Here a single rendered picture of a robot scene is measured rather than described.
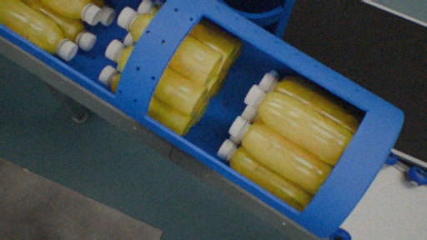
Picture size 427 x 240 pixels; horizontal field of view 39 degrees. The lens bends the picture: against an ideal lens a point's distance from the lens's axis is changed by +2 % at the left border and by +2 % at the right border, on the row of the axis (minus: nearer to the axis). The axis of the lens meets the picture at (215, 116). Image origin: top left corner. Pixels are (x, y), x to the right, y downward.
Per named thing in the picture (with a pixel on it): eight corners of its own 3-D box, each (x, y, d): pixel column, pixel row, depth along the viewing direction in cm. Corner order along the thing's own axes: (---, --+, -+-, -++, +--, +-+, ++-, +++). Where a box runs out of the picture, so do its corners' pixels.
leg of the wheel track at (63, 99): (82, 125, 226) (37, 71, 165) (69, 117, 226) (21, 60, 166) (91, 113, 227) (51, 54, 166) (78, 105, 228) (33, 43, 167)
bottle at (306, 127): (335, 170, 104) (245, 115, 106) (334, 164, 111) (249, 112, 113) (357, 137, 103) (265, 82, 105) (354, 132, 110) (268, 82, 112)
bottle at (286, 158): (315, 196, 114) (233, 144, 116) (334, 165, 114) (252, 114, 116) (318, 199, 107) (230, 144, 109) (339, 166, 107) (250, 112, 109)
